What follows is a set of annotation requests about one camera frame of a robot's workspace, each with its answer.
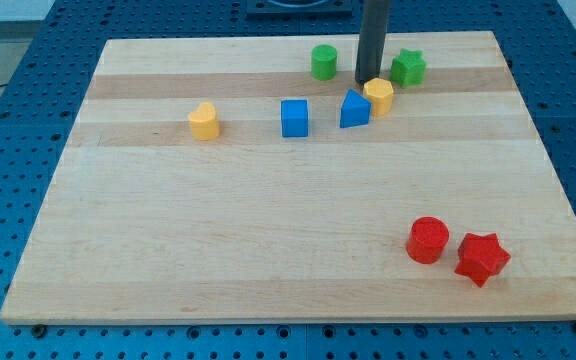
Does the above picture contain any green star block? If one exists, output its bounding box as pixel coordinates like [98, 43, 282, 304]
[390, 48, 426, 88]

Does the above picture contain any yellow heart block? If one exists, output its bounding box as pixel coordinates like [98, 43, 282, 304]
[187, 102, 221, 141]

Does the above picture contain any blue triangle block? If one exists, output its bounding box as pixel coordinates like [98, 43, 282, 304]
[339, 89, 372, 128]

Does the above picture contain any green cylinder block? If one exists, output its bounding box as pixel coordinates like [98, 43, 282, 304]
[311, 44, 337, 81]

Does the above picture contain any yellow hexagon block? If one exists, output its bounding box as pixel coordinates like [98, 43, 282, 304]
[363, 78, 394, 117]

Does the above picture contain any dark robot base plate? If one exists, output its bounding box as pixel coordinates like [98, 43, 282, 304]
[243, 0, 353, 18]

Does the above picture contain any red star block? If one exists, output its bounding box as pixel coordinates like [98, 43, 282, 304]
[454, 233, 511, 287]

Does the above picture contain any blue cube block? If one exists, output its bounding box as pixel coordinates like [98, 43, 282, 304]
[280, 99, 309, 137]

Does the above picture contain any red cylinder block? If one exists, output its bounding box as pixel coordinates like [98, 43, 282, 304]
[406, 216, 450, 264]

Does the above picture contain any light wooden board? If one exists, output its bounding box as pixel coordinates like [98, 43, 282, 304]
[0, 31, 576, 325]

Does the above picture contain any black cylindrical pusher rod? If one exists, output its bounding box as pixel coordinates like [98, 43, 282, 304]
[355, 0, 392, 85]

